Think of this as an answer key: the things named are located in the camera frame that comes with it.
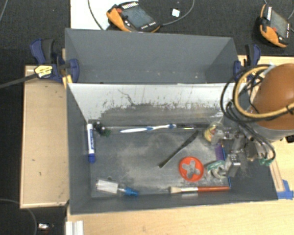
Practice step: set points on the purple flat object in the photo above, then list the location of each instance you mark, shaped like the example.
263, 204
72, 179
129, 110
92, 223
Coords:
220, 152

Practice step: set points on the pale wood board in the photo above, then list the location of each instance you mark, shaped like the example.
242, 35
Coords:
45, 141

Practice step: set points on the clear and yellow round object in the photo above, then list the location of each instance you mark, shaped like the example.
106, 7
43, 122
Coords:
209, 132

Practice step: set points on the blue and white toothbrush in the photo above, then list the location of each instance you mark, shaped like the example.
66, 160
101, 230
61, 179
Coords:
147, 128

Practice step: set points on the small black and green object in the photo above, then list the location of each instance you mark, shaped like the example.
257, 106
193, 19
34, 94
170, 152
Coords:
101, 129

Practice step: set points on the grey metal bin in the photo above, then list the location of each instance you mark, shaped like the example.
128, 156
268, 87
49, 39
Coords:
142, 101

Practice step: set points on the orange disc with cross cutout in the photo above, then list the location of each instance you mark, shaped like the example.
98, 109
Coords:
191, 169

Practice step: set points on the thin black pen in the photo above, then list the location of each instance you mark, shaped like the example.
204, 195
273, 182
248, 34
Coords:
192, 125

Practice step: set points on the clear bottle with blue cap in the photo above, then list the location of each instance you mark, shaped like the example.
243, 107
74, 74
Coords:
112, 188

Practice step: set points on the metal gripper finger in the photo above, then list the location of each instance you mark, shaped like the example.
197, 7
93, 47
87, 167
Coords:
233, 166
224, 134

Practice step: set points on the blue and white marker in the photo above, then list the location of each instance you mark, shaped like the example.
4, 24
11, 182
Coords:
91, 143

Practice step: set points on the black plastic knife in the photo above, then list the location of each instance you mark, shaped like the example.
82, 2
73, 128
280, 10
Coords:
178, 148

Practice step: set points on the green and white tape dispenser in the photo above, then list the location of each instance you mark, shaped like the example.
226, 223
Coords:
215, 169

